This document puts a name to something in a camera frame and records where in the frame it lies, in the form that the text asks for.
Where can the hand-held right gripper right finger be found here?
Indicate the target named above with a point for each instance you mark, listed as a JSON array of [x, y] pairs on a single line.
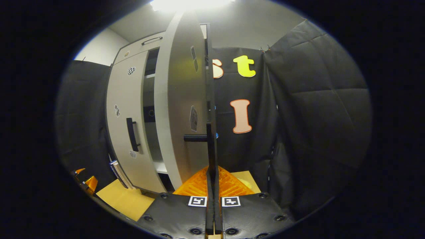
[[252, 212]]

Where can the white paperback book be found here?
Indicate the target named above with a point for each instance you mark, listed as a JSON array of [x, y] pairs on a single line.
[[116, 172]]

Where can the grey cabinet door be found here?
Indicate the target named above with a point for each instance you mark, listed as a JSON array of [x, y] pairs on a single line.
[[179, 99], [124, 93]]

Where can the large ceiling light panel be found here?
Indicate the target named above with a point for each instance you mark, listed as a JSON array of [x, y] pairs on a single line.
[[189, 4]]

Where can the grey double-door shoe cabinet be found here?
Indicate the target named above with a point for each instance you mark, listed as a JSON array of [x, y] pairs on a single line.
[[136, 49]]

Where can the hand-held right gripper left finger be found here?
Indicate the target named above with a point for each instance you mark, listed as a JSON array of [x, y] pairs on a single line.
[[176, 212]]

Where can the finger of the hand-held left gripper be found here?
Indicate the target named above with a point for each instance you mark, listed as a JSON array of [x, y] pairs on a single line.
[[90, 184]]

